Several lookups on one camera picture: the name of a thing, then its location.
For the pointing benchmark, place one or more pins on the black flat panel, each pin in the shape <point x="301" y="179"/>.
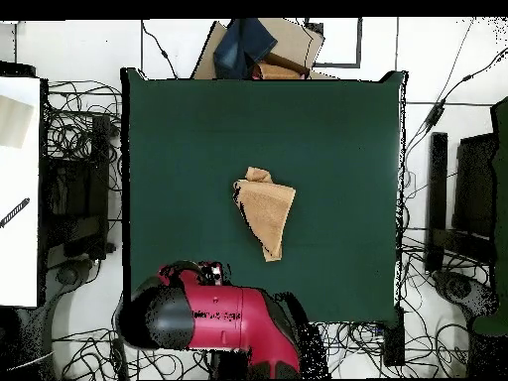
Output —
<point x="474" y="186"/>

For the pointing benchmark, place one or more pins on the white side table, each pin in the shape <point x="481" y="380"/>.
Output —
<point x="20" y="258"/>

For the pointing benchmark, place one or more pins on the black equipment rack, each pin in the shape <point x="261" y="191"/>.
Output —
<point x="75" y="198"/>

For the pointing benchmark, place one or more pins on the dark brown cloth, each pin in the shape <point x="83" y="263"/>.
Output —
<point x="285" y="61"/>

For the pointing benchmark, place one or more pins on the black rectangular floor frame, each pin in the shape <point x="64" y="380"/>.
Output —
<point x="337" y="65"/>

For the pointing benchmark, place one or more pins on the orange cloth in box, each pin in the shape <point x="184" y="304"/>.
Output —
<point x="278" y="72"/>

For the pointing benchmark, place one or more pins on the black striped stick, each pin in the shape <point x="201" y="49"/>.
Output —
<point x="15" y="212"/>

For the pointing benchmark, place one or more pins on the grey chair base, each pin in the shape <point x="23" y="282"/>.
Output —
<point x="460" y="287"/>

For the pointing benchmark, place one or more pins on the brown cardboard box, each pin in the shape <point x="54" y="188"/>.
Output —
<point x="293" y="35"/>

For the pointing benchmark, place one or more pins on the dark green draped cloth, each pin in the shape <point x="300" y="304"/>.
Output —
<point x="501" y="198"/>

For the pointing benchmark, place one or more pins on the blue denim jeans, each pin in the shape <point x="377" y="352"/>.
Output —
<point x="242" y="43"/>

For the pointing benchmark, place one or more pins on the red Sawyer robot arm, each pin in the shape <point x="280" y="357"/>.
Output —
<point x="238" y="317"/>

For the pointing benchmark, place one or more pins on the orange terry towel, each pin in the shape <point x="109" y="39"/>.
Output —
<point x="266" y="206"/>

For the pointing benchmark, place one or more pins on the beige box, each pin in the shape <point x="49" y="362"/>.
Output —
<point x="14" y="121"/>

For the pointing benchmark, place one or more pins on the black upright bar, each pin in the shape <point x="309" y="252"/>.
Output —
<point x="436" y="198"/>

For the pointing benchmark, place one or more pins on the black power strip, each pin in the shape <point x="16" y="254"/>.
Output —
<point x="119" y="357"/>
<point x="393" y="337"/>

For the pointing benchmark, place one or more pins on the black low box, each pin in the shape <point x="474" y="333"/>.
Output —
<point x="16" y="69"/>

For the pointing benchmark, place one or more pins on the dark green table cloth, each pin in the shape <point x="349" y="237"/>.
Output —
<point x="190" y="158"/>

